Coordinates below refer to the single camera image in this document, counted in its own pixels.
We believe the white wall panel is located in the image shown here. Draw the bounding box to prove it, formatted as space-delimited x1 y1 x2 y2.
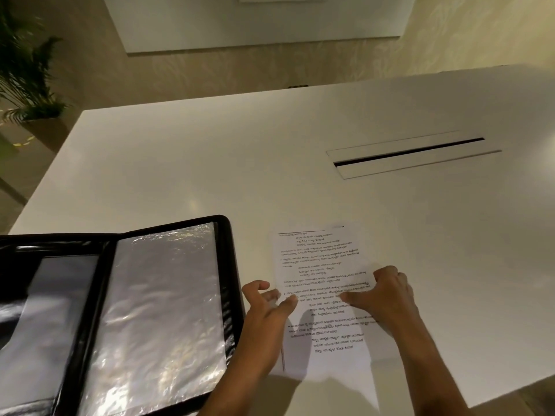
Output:
101 0 417 55

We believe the grey plastic sheet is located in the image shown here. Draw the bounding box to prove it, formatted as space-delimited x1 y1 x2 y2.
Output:
0 255 100 408

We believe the clear plastic sleeve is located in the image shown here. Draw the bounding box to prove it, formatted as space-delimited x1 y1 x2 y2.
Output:
77 222 229 416

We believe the green potted plant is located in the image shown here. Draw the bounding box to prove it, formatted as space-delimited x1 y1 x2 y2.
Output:
0 0 69 125

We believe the person's right forearm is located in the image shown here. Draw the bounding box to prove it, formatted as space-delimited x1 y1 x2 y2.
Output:
388 329 472 416

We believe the black open file folder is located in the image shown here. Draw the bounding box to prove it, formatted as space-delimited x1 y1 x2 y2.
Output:
0 215 246 416

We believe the person's left forearm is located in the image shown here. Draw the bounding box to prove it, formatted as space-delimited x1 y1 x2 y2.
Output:
197 347 280 416

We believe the person's left hand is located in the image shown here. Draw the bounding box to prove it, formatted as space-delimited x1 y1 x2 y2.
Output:
236 280 299 356

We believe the person's right hand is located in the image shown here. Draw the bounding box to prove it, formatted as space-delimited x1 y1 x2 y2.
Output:
339 266 424 339

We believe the white table cable slot lid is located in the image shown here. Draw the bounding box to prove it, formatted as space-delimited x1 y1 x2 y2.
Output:
325 130 503 180

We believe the printed white paper sheet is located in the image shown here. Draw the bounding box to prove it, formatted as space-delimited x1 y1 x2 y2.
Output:
272 224 381 413

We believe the brown plant pot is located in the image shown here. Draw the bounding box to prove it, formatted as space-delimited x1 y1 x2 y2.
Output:
23 116 71 153

